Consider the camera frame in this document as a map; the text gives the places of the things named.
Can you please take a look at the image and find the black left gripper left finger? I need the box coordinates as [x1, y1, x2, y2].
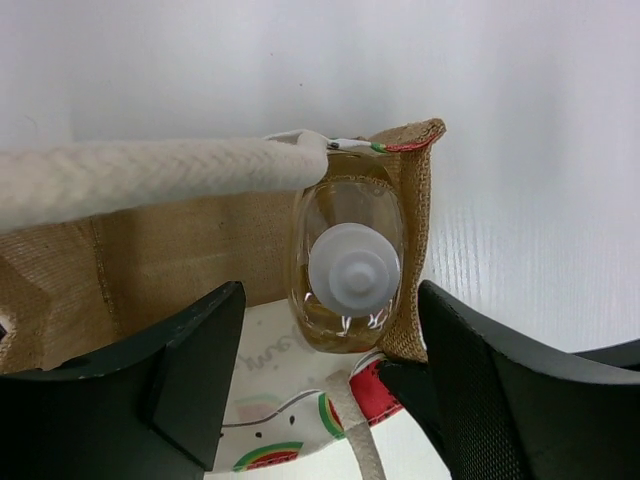
[1, 282, 246, 479]

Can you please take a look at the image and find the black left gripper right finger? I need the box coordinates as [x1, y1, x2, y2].
[418, 281, 639, 479]

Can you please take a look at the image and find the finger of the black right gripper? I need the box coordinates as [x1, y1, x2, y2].
[378, 360, 440, 425]

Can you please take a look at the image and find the amber bottle white cap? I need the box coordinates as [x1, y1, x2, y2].
[285, 153, 406, 354]

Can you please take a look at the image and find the red dotted canvas bag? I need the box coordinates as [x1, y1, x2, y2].
[1, 118, 446, 479]

